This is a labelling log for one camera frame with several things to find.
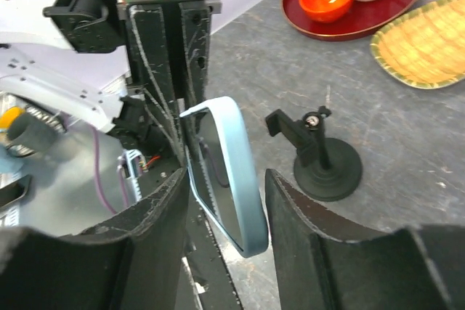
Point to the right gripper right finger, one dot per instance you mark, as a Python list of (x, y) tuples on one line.
[(325, 261)]

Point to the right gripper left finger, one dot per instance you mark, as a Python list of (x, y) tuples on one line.
[(131, 261)]

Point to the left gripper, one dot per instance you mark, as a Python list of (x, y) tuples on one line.
[(167, 42)]

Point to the black phone stand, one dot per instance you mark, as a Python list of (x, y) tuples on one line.
[(326, 169)]

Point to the blue smartphone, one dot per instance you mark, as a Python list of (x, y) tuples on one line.
[(222, 174)]

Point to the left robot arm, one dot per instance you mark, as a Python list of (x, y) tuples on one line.
[(84, 27)]

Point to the red round tray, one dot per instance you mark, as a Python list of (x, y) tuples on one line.
[(362, 19)]

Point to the woven bamboo tray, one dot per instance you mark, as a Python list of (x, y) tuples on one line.
[(424, 48)]

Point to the slotted cable duct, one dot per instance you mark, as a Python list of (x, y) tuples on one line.
[(131, 166)]

